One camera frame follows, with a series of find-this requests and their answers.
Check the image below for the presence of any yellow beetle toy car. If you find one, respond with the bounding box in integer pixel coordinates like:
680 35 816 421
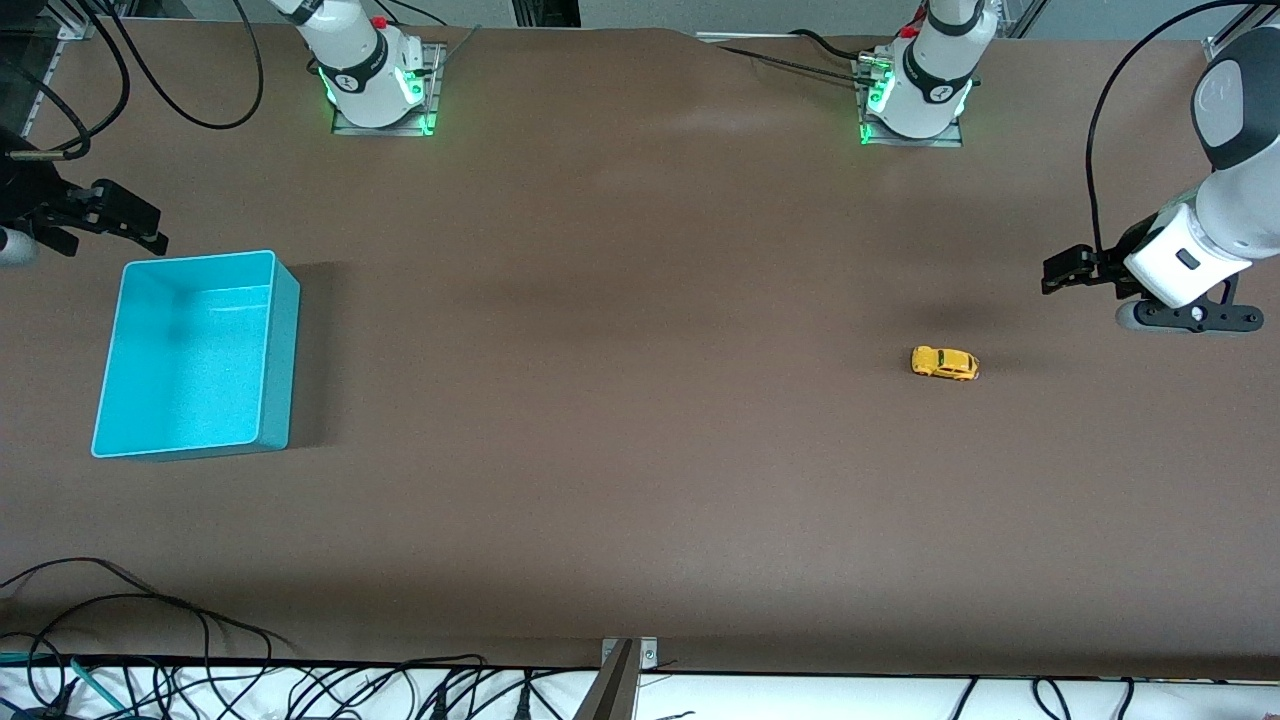
910 345 981 383

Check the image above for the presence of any turquoise plastic bin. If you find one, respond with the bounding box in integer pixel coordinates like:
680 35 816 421
90 249 302 461

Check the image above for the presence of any brown table mat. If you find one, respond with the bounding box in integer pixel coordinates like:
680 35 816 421
0 18 1280 683

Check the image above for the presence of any grey metal bar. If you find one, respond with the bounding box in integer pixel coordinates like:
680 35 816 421
572 640 638 720

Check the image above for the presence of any black cable with metal plug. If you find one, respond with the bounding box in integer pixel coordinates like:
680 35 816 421
5 0 133 163

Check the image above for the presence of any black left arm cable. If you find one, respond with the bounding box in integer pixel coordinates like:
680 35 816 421
1086 0 1263 256

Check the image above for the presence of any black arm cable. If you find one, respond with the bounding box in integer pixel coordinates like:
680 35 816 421
1086 0 1263 256
95 0 265 130

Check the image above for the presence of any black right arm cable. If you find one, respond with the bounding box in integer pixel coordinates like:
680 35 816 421
95 0 265 130

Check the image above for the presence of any aluminium frame profile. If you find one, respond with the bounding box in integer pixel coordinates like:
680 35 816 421
22 10 86 136
1205 0 1280 67

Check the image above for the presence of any aluminium frame post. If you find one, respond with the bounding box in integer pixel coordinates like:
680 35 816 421
998 0 1046 39

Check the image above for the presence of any thin black cable loop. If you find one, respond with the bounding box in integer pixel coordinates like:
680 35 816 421
0 556 161 601
0 594 297 666

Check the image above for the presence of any thick black base cable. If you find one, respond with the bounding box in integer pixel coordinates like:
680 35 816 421
788 28 871 61

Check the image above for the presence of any thin black base cable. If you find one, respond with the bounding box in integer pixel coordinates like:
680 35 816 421
715 44 876 83

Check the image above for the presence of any teal cable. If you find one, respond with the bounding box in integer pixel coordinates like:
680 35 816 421
68 657 129 714

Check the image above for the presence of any small metal bracket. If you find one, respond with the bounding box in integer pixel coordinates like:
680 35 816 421
600 636 660 673

